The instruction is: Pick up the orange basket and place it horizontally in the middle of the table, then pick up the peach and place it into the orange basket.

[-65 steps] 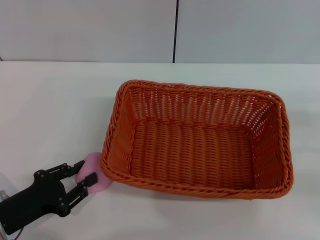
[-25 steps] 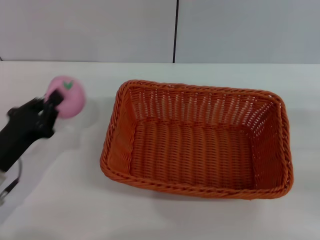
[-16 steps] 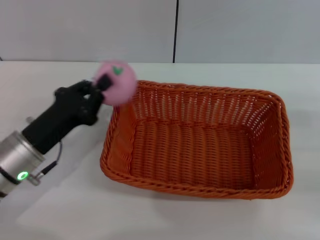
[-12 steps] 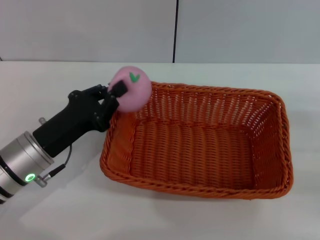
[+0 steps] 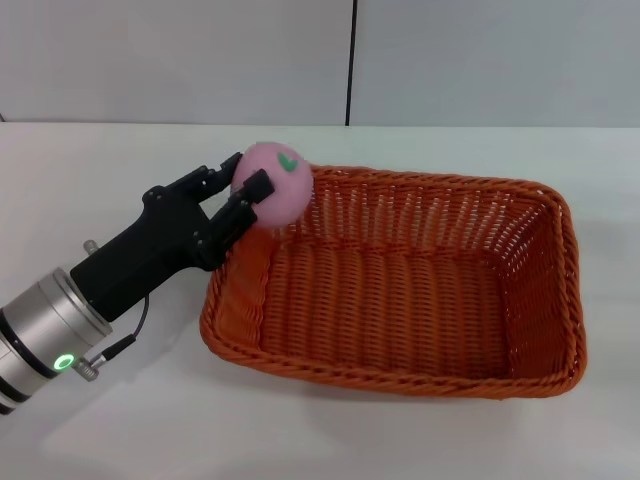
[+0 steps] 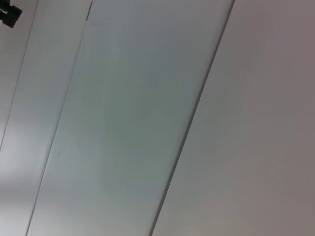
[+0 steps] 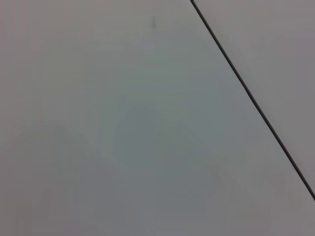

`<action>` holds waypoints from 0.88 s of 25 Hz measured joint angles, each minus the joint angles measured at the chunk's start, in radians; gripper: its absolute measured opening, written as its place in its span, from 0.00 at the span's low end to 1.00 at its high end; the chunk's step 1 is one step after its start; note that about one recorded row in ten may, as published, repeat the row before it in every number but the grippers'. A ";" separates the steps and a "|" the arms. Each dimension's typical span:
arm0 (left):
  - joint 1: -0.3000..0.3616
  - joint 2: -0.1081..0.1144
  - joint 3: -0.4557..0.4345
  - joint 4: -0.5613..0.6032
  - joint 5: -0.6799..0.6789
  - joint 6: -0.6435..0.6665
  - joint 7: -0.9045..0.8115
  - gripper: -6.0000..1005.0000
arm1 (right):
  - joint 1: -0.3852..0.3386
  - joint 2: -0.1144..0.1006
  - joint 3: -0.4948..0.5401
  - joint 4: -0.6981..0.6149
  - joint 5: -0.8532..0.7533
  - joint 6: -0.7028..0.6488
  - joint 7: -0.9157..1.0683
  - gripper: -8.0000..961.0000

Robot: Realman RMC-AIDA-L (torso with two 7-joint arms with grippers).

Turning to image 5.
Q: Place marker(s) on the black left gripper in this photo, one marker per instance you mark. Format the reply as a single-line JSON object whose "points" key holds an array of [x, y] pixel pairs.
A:
{"points": [[145, 250]]}

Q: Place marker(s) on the pink foam ball green leaf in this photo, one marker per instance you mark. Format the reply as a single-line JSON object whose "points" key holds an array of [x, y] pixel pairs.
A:
{"points": [[287, 192]]}

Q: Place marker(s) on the orange woven plastic basket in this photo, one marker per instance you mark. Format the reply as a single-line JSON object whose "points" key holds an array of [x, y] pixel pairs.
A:
{"points": [[400, 310]]}

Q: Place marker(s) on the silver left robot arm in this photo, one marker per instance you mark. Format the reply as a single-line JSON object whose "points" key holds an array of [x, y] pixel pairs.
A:
{"points": [[45, 330]]}

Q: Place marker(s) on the black vertical wall strip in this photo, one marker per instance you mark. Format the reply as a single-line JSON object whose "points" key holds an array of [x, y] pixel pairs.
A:
{"points": [[351, 60]]}

